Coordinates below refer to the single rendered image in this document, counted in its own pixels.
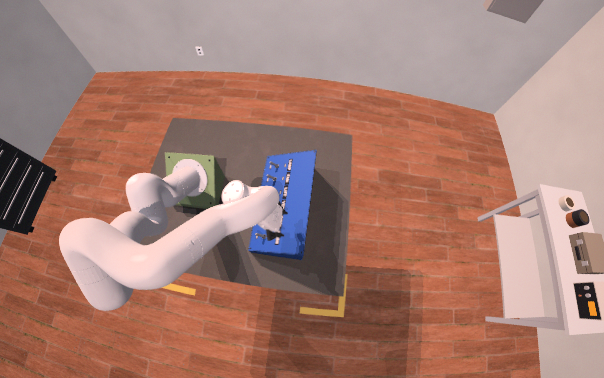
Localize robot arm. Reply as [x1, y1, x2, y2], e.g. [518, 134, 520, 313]
[59, 159, 280, 311]

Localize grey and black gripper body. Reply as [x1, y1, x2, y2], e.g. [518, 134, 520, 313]
[258, 205, 283, 232]

